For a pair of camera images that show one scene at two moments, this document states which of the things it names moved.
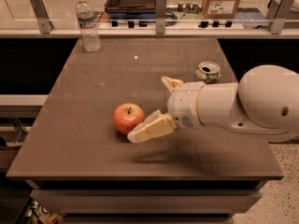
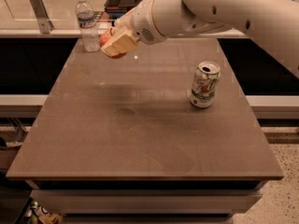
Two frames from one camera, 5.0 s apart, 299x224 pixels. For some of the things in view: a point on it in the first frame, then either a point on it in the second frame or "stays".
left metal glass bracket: [44, 22] stays
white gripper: [182, 105] → [144, 21]
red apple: [126, 117] → [106, 36]
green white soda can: [207, 72] stays
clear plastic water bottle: [86, 17] stays
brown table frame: [148, 201] stays
